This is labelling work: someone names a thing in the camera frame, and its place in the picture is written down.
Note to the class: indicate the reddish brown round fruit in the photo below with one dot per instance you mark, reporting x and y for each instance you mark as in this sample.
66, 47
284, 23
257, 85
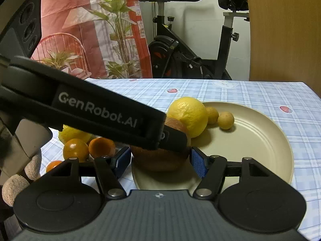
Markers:
160, 160

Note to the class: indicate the person's left hand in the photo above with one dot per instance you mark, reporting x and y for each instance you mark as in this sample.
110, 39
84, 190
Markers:
15, 188

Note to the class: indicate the small orange tangerine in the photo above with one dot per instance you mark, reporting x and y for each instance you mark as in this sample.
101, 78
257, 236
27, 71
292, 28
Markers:
54, 167
75, 150
101, 146

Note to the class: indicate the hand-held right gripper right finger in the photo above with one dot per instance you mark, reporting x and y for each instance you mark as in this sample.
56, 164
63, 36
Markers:
199, 164

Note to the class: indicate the checked light blue tablecloth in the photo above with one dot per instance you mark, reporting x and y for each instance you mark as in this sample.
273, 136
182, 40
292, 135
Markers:
250, 93

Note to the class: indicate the yellow citrus fruit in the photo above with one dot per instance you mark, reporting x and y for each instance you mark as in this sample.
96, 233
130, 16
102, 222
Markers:
188, 115
72, 135

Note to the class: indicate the small tan longan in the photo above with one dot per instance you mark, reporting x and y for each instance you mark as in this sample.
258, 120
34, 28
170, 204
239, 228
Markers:
212, 115
225, 120

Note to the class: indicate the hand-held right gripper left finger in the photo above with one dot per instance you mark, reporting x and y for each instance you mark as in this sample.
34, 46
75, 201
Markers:
123, 162

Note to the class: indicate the wooden door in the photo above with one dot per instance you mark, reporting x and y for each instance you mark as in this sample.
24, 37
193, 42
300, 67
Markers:
283, 30

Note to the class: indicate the printed pink backdrop cloth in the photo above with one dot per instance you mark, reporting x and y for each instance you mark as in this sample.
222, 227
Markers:
75, 10

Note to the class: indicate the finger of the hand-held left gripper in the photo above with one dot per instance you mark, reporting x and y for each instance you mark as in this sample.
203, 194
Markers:
175, 139

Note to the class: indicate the black exercise bike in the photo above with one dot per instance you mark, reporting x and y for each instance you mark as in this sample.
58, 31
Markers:
180, 55

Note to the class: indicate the beige plate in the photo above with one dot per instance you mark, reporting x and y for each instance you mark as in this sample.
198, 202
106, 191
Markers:
258, 140

